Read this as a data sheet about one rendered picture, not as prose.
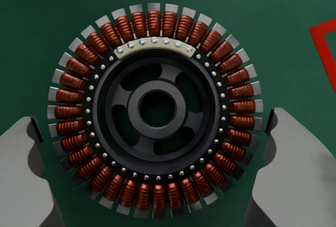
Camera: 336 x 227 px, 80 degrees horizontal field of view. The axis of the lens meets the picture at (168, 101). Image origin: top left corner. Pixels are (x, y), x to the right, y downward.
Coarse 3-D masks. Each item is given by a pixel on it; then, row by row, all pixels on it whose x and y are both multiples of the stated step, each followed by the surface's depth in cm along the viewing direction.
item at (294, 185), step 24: (288, 120) 10; (288, 144) 8; (312, 144) 8; (264, 168) 7; (288, 168) 7; (312, 168) 7; (264, 192) 6; (288, 192) 6; (312, 192) 6; (264, 216) 6; (288, 216) 6; (312, 216) 6
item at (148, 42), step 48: (96, 48) 10; (144, 48) 10; (192, 48) 10; (48, 96) 10; (96, 96) 10; (144, 96) 12; (240, 96) 10; (96, 144) 10; (144, 144) 12; (192, 144) 12; (240, 144) 11; (96, 192) 10; (144, 192) 10; (192, 192) 10
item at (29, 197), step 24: (24, 120) 10; (0, 144) 8; (24, 144) 8; (0, 168) 7; (24, 168) 7; (0, 192) 6; (24, 192) 6; (48, 192) 6; (0, 216) 6; (24, 216) 6; (48, 216) 6
